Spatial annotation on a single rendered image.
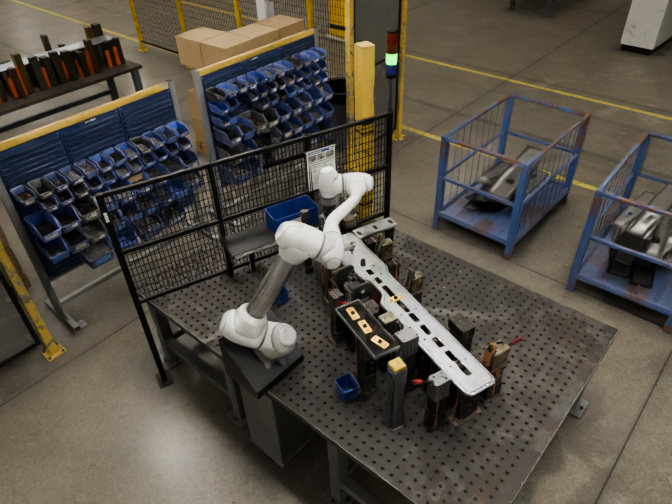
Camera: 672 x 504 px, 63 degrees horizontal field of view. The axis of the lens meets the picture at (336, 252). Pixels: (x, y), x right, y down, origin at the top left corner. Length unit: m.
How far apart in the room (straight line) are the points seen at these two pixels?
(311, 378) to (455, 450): 0.83
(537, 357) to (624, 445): 0.95
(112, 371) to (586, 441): 3.24
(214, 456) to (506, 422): 1.79
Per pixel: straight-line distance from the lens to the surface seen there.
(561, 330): 3.46
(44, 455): 4.09
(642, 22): 10.30
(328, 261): 2.42
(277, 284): 2.55
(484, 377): 2.71
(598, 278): 4.78
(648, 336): 4.69
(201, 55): 6.14
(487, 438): 2.89
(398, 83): 6.52
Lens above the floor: 3.07
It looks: 38 degrees down
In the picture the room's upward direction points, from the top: 2 degrees counter-clockwise
